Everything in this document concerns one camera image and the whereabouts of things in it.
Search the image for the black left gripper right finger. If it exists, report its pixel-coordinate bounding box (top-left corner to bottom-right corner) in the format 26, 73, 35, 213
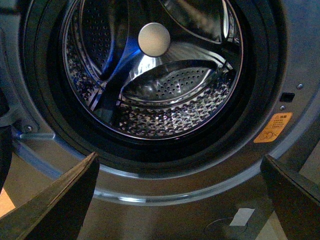
260, 155, 320, 240

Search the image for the orange warning sticker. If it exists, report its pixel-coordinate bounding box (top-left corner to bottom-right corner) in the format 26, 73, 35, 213
253, 112, 293, 144

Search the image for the grey front-load washing machine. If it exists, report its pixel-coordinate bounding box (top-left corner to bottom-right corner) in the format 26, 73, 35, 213
0, 0, 320, 240

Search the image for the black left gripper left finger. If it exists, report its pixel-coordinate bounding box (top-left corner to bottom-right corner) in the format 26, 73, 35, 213
0, 152, 100, 240

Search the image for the white tape label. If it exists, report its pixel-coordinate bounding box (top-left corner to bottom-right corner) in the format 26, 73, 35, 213
229, 208, 256, 227

